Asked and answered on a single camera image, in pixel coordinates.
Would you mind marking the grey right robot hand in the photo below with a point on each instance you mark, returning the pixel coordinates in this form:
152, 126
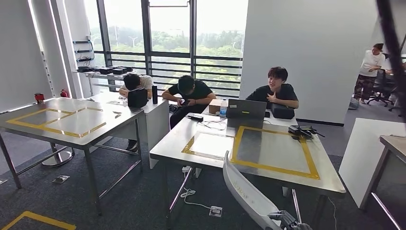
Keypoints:
285, 220

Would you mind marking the white part with orange writing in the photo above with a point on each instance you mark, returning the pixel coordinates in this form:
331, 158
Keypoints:
247, 193

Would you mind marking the stainless steel workbench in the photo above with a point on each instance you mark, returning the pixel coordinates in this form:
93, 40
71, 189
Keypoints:
171, 149

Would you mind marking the white floor socket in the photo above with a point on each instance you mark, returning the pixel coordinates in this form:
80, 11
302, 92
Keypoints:
215, 211

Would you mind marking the black router with antennas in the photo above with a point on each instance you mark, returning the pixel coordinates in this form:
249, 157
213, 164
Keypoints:
299, 130

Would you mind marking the black hard case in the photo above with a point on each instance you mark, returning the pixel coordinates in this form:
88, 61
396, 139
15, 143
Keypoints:
282, 111

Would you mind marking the white power strip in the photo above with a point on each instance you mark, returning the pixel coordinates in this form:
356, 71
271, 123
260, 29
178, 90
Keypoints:
187, 170

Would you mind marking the grey laptop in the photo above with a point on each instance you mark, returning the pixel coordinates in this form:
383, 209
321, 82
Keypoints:
245, 109

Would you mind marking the clear water bottle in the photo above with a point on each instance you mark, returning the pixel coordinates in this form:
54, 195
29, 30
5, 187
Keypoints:
223, 109

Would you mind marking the person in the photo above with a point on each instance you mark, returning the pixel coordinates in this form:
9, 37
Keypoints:
133, 81
193, 92
279, 92
371, 63

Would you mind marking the stainless steel table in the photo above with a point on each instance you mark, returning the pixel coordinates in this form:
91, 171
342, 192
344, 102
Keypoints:
120, 117
396, 146

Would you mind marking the brown cardboard box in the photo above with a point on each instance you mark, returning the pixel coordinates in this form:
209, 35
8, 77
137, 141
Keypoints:
214, 106

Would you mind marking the grey plastic bag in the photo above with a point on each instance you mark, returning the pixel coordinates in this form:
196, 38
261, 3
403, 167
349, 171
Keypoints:
354, 104

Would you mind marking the black power adapter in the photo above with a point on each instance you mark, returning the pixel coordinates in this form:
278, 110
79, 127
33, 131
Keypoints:
196, 118

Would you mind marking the smartphone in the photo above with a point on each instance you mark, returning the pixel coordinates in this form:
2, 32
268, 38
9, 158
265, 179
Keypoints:
184, 102

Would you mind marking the black office chair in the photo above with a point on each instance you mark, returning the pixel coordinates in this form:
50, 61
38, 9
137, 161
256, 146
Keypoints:
380, 85

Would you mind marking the dark window railing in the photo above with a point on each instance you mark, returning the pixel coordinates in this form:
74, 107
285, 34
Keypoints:
219, 58

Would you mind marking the black thermos flask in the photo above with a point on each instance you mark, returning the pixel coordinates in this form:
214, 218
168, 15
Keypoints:
154, 95

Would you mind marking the black bag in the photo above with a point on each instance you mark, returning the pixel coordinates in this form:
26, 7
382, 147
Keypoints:
138, 98

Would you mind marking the black pole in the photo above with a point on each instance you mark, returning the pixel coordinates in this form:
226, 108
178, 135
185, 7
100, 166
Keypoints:
390, 38

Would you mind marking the black box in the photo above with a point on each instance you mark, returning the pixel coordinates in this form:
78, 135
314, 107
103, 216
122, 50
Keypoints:
118, 71
106, 70
85, 69
127, 69

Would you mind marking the metal floor box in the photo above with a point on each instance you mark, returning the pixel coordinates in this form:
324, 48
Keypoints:
61, 179

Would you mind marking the narrow steel side table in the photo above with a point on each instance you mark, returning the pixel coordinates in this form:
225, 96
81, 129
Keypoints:
101, 76

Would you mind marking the red fire extinguisher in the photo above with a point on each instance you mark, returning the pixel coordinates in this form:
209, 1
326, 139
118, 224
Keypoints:
65, 93
39, 97

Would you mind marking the black power strip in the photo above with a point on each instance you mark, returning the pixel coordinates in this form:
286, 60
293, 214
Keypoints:
84, 59

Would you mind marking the large yellow tape frame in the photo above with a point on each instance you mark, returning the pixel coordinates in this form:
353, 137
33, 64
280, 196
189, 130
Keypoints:
276, 168

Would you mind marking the small yellow tape frame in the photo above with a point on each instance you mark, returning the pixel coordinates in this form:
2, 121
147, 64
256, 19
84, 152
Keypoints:
188, 144

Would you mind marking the chrome pedestal base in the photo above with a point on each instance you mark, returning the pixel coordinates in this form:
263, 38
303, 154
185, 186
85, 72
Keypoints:
58, 158

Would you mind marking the double yellow tape frame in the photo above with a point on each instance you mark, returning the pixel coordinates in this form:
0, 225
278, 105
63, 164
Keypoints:
41, 128

